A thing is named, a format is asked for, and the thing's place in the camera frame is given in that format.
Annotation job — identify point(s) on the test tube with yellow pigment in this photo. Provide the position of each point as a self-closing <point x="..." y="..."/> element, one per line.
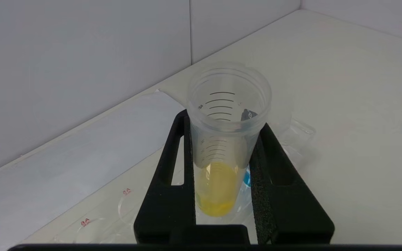
<point x="222" y="139"/>

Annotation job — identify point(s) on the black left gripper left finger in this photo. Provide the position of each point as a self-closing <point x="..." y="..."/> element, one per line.
<point x="166" y="209"/>

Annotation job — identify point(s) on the white paper sheet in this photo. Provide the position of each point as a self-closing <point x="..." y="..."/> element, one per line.
<point x="65" y="157"/>

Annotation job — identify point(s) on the test tube with blue pigment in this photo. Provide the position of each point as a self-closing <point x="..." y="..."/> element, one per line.
<point x="246" y="177"/>

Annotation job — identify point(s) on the clear acrylic test tube rack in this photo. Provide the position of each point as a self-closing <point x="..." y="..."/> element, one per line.
<point x="117" y="205"/>

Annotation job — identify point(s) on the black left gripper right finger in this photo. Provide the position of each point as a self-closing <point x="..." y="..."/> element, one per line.
<point x="291" y="216"/>

